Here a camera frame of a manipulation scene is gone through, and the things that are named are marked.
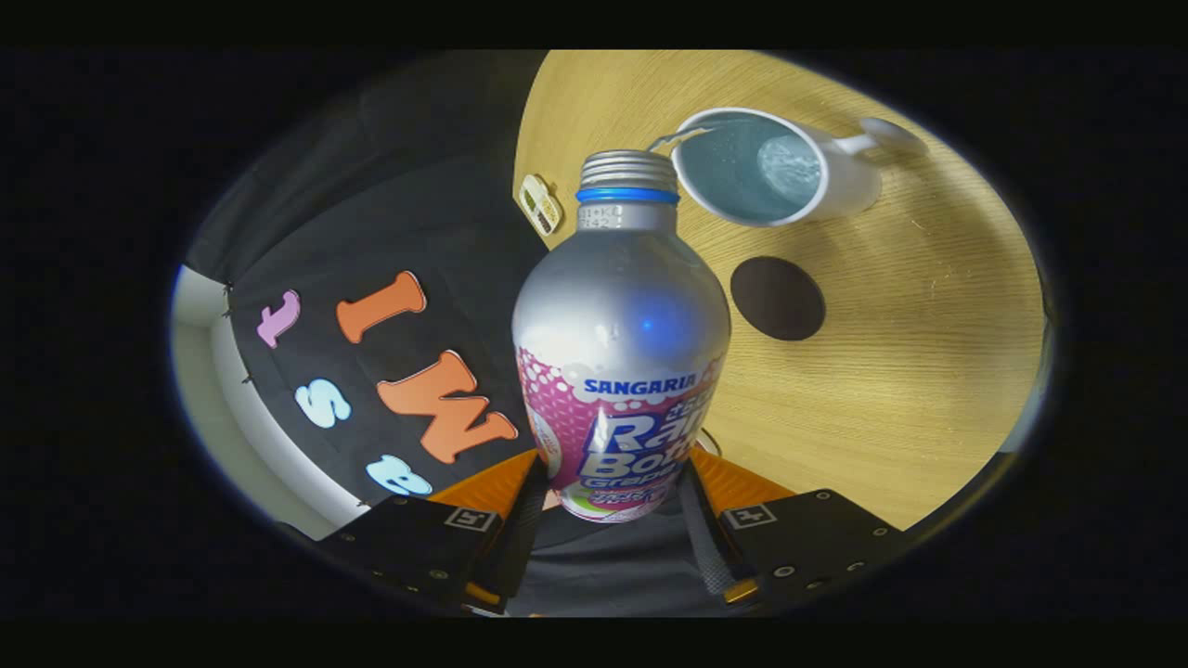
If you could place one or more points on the black backdrop cloth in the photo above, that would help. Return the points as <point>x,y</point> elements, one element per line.
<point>390,204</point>

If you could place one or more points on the dark round coaster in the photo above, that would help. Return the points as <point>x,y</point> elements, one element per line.
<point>778,299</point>

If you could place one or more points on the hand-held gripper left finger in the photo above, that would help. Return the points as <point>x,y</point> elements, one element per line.
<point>510,547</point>

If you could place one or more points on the wooden table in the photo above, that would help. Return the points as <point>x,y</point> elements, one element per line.
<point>910,371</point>

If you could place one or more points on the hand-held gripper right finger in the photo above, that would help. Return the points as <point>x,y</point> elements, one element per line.
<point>710,547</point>

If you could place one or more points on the silver juice bottle pink label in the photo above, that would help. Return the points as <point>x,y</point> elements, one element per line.
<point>617,315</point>

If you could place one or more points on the white cup blue inside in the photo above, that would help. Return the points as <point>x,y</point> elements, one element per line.
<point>742,167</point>

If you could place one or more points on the small white tray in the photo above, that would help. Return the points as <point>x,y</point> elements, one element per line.
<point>541,204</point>

